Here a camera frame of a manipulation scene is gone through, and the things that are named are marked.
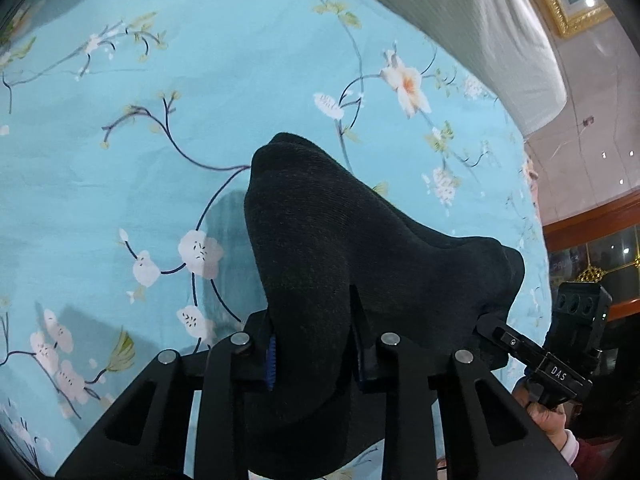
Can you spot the person's right hand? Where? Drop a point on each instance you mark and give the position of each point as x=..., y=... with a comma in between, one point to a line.
x=547, y=417

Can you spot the wooden cabinet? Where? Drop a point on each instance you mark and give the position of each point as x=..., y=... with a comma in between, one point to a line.
x=595, y=240

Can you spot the white ribbed bolster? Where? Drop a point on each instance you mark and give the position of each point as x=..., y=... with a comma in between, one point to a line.
x=480, y=30

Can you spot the dark navy pants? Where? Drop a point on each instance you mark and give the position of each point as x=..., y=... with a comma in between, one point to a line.
x=330, y=270

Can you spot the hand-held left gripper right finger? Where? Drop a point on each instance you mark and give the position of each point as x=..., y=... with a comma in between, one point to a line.
x=363, y=356

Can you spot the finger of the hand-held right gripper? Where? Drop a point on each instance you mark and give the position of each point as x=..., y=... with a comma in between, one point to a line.
x=507, y=337

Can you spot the light blue floral bedsheet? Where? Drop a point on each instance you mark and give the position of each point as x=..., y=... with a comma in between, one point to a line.
x=125, y=160

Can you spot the person's right forearm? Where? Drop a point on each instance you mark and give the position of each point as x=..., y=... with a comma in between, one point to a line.
x=595, y=452

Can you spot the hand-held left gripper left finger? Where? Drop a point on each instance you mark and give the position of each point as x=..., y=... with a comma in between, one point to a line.
x=270, y=366

